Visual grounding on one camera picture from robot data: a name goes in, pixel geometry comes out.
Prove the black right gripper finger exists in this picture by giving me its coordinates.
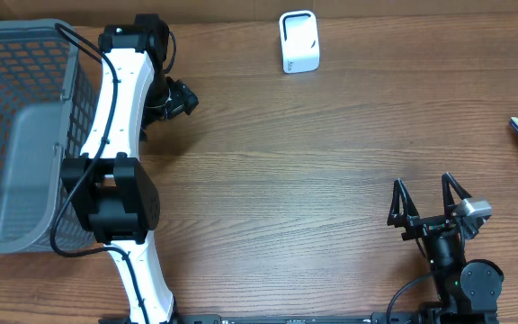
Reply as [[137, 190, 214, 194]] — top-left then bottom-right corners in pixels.
[[387, 178, 419, 227], [442, 173, 472, 216]]

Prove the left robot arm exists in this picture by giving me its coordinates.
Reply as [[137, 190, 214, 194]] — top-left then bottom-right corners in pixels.
[[49, 13, 199, 323]]

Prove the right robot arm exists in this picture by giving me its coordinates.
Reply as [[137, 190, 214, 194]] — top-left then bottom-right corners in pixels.
[[384, 173, 505, 324]]

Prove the white barcode scanner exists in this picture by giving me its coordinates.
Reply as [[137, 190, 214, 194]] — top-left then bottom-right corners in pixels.
[[279, 10, 320, 74]]

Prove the grey plastic shopping basket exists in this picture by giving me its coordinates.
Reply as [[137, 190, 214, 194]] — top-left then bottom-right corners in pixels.
[[0, 19, 98, 254]]

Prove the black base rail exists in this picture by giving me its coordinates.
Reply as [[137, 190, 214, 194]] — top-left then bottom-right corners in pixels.
[[98, 312, 501, 324]]

